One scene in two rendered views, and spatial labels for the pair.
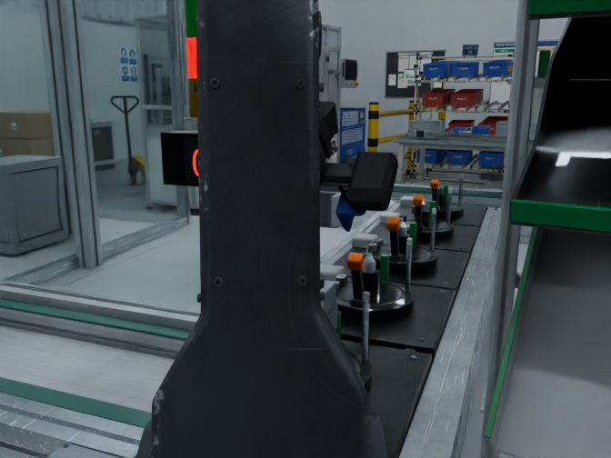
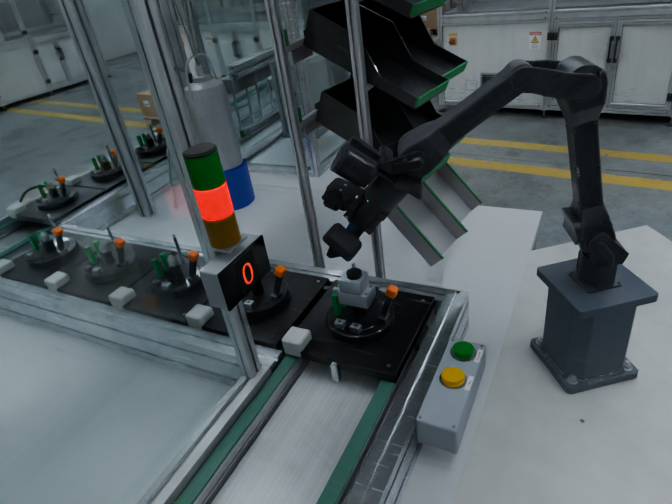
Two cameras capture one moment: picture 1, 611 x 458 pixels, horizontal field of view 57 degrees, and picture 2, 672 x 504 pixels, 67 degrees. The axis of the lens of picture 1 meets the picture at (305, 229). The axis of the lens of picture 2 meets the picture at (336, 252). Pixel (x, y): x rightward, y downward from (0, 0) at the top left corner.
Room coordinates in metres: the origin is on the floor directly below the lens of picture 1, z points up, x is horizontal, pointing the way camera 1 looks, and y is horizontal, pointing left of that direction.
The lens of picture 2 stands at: (0.48, 0.80, 1.65)
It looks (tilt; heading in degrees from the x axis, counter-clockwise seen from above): 32 degrees down; 280
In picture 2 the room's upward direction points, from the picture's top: 9 degrees counter-clockwise
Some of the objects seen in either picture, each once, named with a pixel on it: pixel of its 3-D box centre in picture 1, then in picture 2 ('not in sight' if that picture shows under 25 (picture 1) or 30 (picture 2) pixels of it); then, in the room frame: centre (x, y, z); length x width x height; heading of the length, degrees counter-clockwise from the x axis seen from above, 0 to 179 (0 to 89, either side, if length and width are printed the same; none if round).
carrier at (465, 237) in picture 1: (423, 215); not in sight; (1.29, -0.27, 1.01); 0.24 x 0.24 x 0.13; 69
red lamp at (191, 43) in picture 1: (206, 58); (213, 199); (0.77, 0.13, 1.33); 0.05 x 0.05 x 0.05
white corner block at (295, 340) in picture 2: not in sight; (297, 341); (0.72, 0.05, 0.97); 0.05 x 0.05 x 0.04; 69
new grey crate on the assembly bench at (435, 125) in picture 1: (426, 128); not in sight; (6.14, -1.30, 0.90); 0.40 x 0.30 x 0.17; 153
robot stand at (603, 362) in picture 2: not in sight; (587, 322); (0.16, 0.01, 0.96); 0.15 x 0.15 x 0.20; 16
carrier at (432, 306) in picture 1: (368, 278); (255, 284); (0.83, -0.10, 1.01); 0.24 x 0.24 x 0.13; 69
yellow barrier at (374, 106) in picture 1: (412, 137); not in sight; (8.93, -1.67, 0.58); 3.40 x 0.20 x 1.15; 151
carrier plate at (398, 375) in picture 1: (310, 388); (361, 324); (0.59, -0.01, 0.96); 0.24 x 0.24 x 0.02; 69
